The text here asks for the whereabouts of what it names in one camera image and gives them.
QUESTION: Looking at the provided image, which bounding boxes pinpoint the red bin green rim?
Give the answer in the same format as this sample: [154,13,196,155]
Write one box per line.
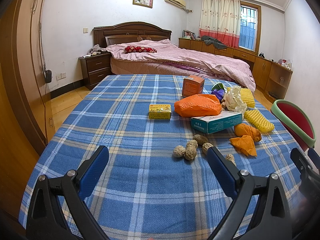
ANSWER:
[271,100,316,152]

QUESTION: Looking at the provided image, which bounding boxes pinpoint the orange peel flat piece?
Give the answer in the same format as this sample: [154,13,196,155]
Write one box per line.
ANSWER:
[230,135,257,157]

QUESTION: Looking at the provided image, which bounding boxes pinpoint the yellow foam net near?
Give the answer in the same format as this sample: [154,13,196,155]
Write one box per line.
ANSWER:
[244,109,274,133]

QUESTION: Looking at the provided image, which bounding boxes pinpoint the peanut behind finger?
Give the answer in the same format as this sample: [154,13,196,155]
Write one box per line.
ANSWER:
[225,154,236,166]

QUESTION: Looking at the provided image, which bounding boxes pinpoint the long wooden cabinet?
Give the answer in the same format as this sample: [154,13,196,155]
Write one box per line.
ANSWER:
[178,38,293,102]

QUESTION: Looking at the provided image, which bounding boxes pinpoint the items on corner shelf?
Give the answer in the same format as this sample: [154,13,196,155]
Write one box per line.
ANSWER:
[278,59,292,70]

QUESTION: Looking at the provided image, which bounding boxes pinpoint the white crumpled paper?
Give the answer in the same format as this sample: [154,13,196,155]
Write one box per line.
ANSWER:
[222,86,247,115]

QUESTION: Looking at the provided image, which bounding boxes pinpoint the peanut right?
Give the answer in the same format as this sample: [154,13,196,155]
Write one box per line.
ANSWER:
[202,142,213,155]

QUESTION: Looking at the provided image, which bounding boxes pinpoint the peanut middle long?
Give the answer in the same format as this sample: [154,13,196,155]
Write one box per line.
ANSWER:
[184,140,198,161]

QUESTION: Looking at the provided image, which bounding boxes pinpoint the teal white medicine box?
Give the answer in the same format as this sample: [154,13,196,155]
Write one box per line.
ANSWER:
[190,111,242,134]

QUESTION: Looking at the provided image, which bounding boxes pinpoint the peanut top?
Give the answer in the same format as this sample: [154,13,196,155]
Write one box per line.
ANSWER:
[193,134,209,145]

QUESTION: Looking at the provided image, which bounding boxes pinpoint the green snack wrapper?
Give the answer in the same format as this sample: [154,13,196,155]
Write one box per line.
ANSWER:
[212,82,225,91]

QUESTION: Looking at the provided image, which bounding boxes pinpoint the peanut left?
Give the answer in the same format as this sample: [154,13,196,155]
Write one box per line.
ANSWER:
[173,145,186,158]

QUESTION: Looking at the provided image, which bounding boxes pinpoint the orange foam net bag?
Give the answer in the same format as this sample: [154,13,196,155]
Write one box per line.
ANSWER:
[174,94,222,118]

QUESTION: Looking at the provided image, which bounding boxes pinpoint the orange cardboard box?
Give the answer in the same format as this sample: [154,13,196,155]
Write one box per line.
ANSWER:
[182,75,204,97]

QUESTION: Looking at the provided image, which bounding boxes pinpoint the window with bars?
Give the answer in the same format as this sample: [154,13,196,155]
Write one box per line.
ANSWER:
[239,1,261,55]

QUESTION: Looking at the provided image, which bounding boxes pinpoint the pink quilt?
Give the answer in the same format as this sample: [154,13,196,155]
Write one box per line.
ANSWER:
[106,40,256,92]

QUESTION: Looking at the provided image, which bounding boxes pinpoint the yellow small box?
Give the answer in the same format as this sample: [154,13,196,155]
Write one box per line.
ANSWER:
[148,104,171,120]

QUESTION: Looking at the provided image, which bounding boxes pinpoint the grey clothes on cabinet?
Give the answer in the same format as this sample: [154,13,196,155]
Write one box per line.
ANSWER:
[201,35,227,49]

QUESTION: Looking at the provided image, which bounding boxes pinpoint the dark wooden nightstand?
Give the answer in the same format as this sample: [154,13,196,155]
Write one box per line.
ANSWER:
[79,53,113,90]

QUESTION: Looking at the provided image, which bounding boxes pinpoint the floral curtain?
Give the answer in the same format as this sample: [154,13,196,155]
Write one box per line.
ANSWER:
[199,0,241,48]

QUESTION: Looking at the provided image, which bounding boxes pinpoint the books on cabinet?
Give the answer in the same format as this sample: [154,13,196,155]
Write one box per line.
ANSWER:
[182,30,197,40]

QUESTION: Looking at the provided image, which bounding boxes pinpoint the clutter on nightstand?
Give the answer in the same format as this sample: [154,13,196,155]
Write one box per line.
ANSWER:
[82,44,107,58]

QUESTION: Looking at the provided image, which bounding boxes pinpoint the wooden wardrobe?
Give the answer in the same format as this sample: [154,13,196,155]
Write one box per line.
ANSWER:
[1,0,48,154]

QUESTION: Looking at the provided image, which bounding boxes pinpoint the red floral pillow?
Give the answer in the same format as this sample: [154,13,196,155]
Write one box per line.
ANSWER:
[124,46,157,54]

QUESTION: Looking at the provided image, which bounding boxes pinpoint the wall socket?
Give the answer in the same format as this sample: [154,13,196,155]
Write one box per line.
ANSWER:
[56,72,66,81]

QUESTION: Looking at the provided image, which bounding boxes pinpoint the wall air conditioner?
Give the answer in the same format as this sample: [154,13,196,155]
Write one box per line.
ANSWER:
[164,0,185,9]

